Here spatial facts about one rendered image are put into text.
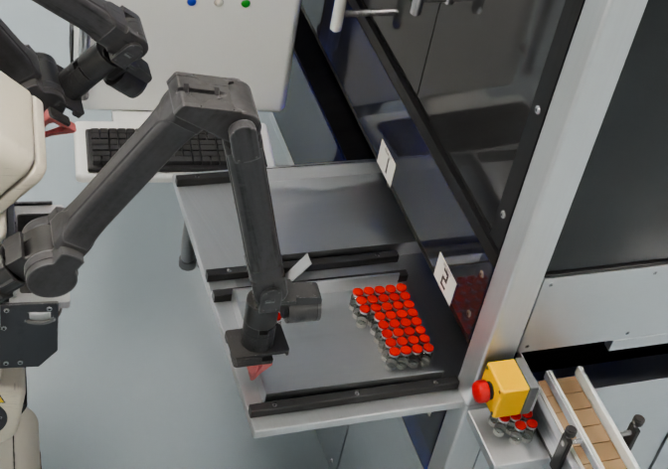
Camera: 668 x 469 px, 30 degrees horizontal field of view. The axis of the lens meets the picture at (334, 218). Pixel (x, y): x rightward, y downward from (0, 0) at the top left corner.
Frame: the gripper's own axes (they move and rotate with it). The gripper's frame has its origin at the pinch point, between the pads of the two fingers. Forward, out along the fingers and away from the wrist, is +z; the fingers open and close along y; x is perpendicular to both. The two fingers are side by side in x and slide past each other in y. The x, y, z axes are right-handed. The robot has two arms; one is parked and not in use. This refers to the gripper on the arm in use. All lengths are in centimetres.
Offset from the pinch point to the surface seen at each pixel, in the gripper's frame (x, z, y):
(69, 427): 64, 90, -23
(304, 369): 1.4, 2.3, 10.6
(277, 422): -9.6, 2.4, 2.5
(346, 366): 0.9, 2.4, 18.6
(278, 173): 54, 1, 20
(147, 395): 71, 91, -2
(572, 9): -3, -78, 39
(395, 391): -7.8, 0.8, 25.0
